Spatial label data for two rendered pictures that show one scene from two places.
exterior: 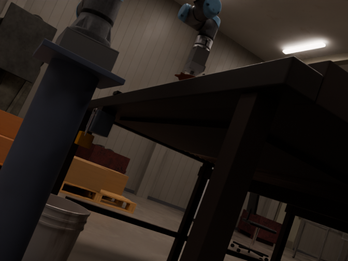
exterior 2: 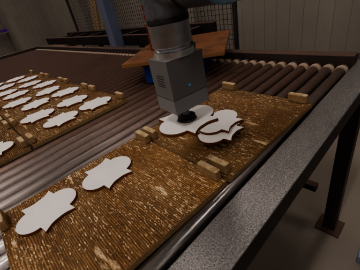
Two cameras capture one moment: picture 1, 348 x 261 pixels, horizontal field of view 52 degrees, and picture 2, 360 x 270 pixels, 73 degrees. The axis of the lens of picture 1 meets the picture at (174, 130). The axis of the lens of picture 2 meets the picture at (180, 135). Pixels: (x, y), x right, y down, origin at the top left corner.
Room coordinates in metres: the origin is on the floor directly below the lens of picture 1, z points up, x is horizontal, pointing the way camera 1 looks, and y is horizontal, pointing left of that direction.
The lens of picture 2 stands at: (1.66, 0.46, 1.31)
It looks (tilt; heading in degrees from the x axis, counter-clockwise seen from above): 31 degrees down; 254
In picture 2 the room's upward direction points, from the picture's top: 12 degrees counter-clockwise
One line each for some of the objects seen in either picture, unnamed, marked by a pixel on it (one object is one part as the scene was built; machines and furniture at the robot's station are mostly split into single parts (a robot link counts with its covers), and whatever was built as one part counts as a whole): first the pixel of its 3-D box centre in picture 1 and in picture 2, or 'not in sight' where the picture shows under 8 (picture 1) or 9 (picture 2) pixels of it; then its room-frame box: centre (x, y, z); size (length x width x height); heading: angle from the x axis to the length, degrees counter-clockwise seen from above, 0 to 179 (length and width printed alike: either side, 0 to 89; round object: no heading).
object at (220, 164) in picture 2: not in sight; (217, 164); (1.47, 0.06, 0.95); 0.06 x 0.02 x 0.03; 111
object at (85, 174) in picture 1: (90, 179); not in sight; (5.09, 0.83, 0.22); 1.24 x 0.85 x 0.45; 123
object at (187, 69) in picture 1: (199, 60); (176, 75); (1.51, 0.01, 1.16); 0.10 x 0.09 x 0.16; 105
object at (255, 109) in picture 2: not in sight; (225, 120); (1.34, -0.13, 0.93); 0.41 x 0.35 x 0.02; 21
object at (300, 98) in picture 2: not in sight; (297, 97); (1.11, -0.07, 0.95); 0.06 x 0.02 x 0.03; 111
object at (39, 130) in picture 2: not in sight; (67, 110); (1.83, -0.65, 0.94); 0.41 x 0.35 x 0.04; 24
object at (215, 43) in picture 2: not in sight; (181, 46); (1.18, -0.83, 1.03); 0.50 x 0.50 x 0.02; 55
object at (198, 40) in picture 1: (203, 43); (172, 35); (1.51, 0.02, 1.24); 0.08 x 0.08 x 0.05
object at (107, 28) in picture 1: (92, 30); not in sight; (1.18, 0.39, 1.00); 0.15 x 0.15 x 0.10
